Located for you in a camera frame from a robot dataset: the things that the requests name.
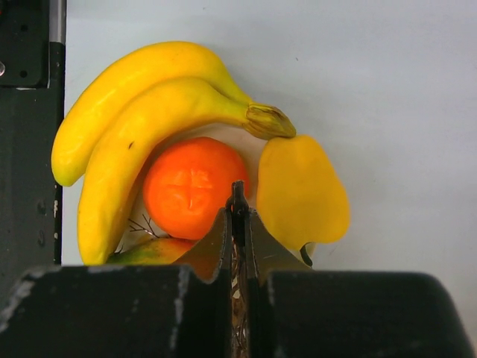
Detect yellow fake bell pepper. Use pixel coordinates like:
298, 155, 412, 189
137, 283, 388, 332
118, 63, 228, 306
256, 135, 351, 266

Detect yellow fake banana bunch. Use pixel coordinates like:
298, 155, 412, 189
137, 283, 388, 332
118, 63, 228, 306
51, 41, 296, 266

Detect fake orange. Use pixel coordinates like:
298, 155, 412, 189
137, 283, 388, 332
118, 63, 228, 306
142, 136, 250, 240

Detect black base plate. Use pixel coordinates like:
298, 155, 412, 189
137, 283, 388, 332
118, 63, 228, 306
1, 1, 66, 298

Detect green fake fruit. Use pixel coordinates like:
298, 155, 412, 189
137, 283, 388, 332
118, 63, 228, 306
107, 238, 196, 265

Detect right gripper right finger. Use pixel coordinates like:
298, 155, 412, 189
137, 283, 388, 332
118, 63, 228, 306
244, 212, 475, 357

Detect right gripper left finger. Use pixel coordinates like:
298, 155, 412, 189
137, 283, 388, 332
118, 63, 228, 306
1, 210, 232, 357

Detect cream round plate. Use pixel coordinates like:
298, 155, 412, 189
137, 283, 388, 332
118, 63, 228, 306
108, 136, 250, 265

